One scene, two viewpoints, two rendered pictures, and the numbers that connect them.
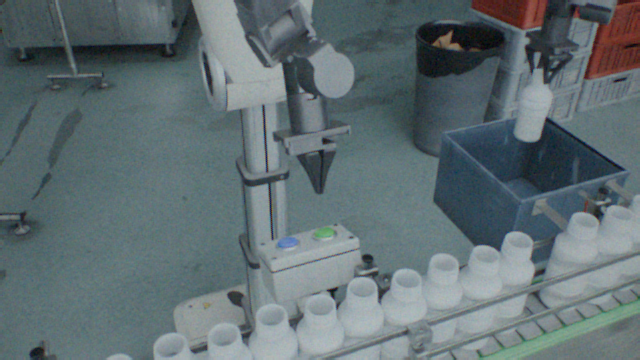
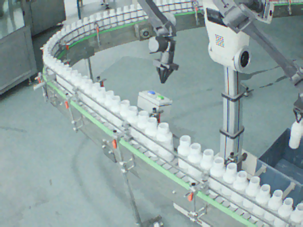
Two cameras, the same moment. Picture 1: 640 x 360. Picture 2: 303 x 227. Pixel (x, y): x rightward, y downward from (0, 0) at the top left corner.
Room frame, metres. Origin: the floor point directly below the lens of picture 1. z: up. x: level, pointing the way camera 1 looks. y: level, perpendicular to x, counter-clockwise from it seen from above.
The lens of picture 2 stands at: (0.28, -1.37, 2.00)
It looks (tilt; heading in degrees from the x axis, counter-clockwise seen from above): 34 degrees down; 76
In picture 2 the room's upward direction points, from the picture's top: 8 degrees counter-clockwise
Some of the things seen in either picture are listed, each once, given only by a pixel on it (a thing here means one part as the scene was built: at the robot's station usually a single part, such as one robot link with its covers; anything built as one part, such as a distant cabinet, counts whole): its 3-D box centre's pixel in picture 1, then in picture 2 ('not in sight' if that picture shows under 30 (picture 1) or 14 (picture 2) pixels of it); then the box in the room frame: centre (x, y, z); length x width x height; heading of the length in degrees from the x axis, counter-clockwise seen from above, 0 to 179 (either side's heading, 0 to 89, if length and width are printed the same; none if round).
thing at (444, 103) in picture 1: (452, 91); not in sight; (2.75, -0.72, 0.32); 0.45 x 0.45 x 0.64
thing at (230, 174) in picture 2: not in sight; (230, 182); (0.72, -0.61, 1.08); 0.06 x 0.06 x 0.17
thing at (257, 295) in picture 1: (270, 296); (230, 153); (1.12, 0.13, 0.49); 0.13 x 0.13 x 0.40; 22
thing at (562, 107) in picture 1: (515, 101); not in sight; (3.05, -1.19, 0.11); 0.61 x 0.41 x 0.22; 118
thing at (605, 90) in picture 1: (592, 76); not in sight; (3.41, -1.80, 0.11); 0.61 x 0.41 x 0.22; 115
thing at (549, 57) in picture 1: (547, 62); (300, 113); (1.16, -0.51, 1.18); 0.07 x 0.07 x 0.09; 22
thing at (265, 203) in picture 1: (266, 228); (232, 121); (1.12, 0.13, 0.74); 0.11 x 0.11 x 0.40; 22
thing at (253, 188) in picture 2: not in sight; (251, 195); (0.77, -0.72, 1.08); 0.06 x 0.06 x 0.17
